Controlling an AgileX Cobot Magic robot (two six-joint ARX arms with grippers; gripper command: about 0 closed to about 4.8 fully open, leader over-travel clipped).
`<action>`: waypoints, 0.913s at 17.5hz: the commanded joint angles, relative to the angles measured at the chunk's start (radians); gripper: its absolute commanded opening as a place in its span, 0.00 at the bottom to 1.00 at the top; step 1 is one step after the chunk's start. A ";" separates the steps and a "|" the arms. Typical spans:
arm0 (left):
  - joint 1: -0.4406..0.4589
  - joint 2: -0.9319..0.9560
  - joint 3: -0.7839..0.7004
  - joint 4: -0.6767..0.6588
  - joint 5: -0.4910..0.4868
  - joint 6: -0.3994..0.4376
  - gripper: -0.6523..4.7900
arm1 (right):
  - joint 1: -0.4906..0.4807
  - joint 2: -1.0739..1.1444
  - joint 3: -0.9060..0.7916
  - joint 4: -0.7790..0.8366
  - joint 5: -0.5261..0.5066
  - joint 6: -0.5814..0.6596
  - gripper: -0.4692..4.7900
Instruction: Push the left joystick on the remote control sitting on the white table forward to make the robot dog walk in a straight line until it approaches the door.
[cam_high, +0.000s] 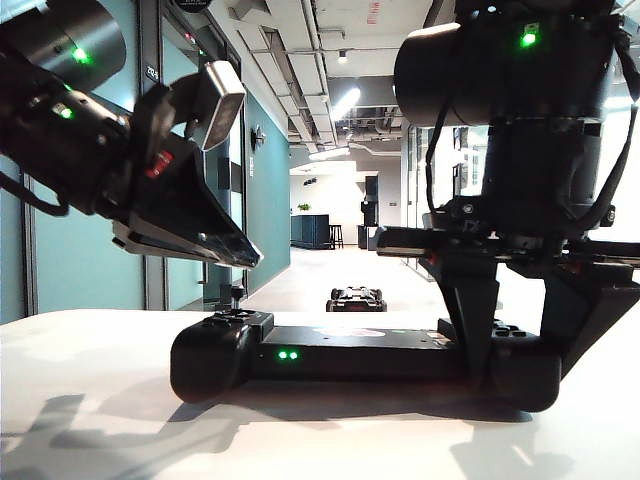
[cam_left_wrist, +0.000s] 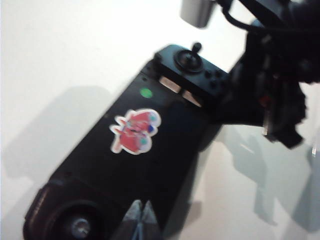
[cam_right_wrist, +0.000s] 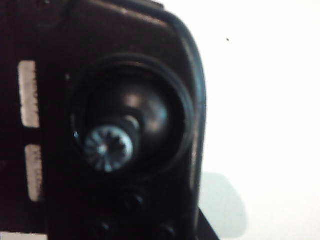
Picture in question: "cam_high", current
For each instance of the long linear ceiling lamp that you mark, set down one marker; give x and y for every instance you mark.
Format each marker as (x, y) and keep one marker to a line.
(329, 153)

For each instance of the room number plate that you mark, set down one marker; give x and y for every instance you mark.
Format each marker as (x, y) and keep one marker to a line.
(152, 73)

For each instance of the ceiling mounted black projector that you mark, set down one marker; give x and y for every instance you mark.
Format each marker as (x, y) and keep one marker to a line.
(310, 182)

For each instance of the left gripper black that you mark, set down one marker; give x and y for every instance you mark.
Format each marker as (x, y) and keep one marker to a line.
(150, 130)

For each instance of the large linear ceiling lamp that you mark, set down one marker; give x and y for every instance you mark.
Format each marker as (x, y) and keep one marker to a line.
(345, 104)

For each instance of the black tall machine cabinet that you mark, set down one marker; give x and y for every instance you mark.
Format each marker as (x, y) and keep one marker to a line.
(370, 215)

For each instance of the black quadruped robot dog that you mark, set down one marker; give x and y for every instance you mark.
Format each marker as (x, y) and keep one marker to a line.
(356, 300)

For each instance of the dark counter with white top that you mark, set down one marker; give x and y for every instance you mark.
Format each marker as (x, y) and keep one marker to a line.
(310, 232)

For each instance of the green potted plant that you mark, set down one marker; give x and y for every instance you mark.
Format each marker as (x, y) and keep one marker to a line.
(304, 207)

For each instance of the dark bar stool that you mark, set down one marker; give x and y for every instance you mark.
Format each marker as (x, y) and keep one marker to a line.
(336, 235)

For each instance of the black handheld remote control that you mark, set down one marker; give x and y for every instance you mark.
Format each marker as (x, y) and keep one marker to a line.
(350, 357)

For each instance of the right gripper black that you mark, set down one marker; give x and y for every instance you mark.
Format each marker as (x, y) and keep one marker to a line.
(475, 245)

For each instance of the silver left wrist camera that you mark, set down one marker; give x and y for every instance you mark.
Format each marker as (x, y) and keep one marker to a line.
(222, 105)

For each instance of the small pendant spot lamp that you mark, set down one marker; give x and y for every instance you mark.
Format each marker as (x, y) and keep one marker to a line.
(342, 57)

